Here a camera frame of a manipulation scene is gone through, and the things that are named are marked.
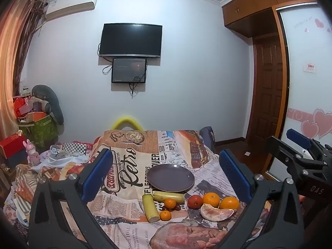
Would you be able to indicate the brown wooden door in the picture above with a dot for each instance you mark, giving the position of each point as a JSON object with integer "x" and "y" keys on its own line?
{"x": 267, "y": 90}

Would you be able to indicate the orange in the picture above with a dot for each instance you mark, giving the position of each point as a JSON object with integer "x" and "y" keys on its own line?
{"x": 211, "y": 199}
{"x": 229, "y": 202}

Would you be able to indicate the brown overhead wooden cabinet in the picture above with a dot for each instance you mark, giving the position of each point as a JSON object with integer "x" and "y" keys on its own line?
{"x": 249, "y": 7}

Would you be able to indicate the black wall television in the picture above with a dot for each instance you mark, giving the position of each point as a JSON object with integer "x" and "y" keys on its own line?
{"x": 131, "y": 40}

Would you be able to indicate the small black wall monitor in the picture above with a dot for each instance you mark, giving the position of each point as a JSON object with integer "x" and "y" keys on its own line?
{"x": 129, "y": 70}

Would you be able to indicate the peeled pomelo segment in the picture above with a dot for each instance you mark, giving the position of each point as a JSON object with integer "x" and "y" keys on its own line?
{"x": 215, "y": 214}

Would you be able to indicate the white air conditioner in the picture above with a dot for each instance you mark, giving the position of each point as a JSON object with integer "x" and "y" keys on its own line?
{"x": 70, "y": 7}

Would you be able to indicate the small tangerine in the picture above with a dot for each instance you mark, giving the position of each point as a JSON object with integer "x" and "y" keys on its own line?
{"x": 165, "y": 215}
{"x": 170, "y": 203}

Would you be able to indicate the pink rabbit toy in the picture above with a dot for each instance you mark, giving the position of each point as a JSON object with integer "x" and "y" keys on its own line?
{"x": 31, "y": 151}

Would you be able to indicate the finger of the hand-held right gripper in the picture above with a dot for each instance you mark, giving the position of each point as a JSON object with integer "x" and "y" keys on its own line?
{"x": 280, "y": 151}
{"x": 298, "y": 136}

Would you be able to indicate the yellow-green sugarcane piece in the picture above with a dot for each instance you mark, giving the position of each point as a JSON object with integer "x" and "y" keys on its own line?
{"x": 168, "y": 197}
{"x": 150, "y": 208}

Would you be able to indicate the white heart-print wardrobe door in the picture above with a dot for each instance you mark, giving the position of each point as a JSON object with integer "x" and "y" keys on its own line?
{"x": 308, "y": 96}

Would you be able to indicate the dark purple plate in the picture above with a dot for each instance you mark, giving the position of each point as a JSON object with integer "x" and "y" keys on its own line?
{"x": 171, "y": 177}

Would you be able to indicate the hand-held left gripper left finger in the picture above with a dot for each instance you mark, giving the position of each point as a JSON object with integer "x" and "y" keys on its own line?
{"x": 101, "y": 171}

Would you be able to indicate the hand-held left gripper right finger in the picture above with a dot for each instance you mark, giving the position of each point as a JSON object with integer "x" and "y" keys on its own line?
{"x": 234, "y": 176}

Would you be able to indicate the red tomato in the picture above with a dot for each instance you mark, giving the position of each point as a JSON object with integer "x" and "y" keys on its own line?
{"x": 195, "y": 201}

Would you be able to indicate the blue chair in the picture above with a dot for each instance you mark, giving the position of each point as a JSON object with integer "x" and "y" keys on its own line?
{"x": 207, "y": 137}

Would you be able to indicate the grey plush toy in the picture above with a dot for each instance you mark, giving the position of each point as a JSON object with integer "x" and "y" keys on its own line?
{"x": 55, "y": 103}

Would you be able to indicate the green storage bag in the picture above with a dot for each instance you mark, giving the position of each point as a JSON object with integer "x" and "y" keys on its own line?
{"x": 41, "y": 132}

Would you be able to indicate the checkered cloth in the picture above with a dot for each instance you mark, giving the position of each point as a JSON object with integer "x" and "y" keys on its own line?
{"x": 74, "y": 149}

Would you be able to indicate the red box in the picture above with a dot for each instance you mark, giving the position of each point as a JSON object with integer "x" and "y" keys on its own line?
{"x": 11, "y": 145}

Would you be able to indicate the orange curtain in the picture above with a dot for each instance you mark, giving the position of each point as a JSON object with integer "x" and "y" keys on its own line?
{"x": 11, "y": 57}

